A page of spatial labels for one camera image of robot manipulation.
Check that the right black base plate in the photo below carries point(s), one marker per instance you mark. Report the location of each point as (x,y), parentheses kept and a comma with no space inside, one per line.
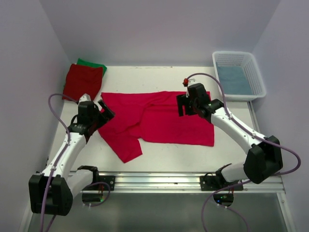
(210,183)

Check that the aluminium mounting rail frame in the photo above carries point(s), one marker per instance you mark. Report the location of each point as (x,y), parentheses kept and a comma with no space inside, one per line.
(174,168)

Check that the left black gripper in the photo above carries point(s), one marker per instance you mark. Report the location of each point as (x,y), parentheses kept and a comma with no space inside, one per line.
(107,114)

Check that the folded dark red t shirt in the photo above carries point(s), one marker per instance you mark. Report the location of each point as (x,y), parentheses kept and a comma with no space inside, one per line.
(82,80)

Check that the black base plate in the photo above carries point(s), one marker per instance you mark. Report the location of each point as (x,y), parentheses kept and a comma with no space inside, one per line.
(108,179)
(210,183)

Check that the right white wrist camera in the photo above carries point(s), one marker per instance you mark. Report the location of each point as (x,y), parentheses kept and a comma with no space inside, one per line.
(187,82)

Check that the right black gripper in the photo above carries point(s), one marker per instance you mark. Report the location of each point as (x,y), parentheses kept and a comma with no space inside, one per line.
(182,100)

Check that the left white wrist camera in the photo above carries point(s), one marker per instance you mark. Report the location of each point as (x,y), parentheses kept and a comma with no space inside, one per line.
(84,98)

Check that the white plastic mesh basket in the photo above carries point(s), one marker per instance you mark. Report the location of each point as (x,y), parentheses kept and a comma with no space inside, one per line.
(249,65)

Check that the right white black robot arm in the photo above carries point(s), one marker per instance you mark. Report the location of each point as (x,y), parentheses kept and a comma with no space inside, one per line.
(263,156)

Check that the blue t shirt in basket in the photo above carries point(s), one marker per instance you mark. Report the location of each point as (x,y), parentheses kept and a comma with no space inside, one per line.
(233,80)

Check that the folded green t shirt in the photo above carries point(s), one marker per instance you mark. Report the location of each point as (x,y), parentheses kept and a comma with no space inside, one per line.
(91,64)

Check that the crimson pink t shirt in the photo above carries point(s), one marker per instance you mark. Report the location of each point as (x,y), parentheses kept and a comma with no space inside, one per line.
(154,118)

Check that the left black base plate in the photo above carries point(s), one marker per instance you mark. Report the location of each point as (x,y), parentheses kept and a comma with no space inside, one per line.
(108,179)

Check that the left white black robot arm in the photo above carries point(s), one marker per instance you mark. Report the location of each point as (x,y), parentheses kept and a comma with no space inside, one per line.
(53,190)

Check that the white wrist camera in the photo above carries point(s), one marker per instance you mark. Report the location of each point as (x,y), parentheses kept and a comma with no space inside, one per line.
(187,82)
(84,98)

